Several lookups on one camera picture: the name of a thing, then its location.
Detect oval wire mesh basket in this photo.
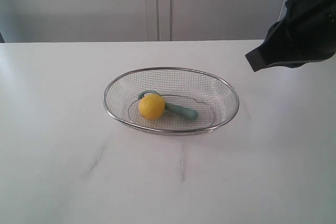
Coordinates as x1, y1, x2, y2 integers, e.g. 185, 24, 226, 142
103, 67, 239, 136

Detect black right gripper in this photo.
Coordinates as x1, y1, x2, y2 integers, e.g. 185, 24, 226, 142
245, 0, 335, 72

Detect teal handled vegetable peeler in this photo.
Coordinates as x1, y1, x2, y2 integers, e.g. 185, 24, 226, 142
138, 90, 198, 120

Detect yellow lemon with sticker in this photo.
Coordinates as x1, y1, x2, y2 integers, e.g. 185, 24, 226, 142
139, 94, 165, 120

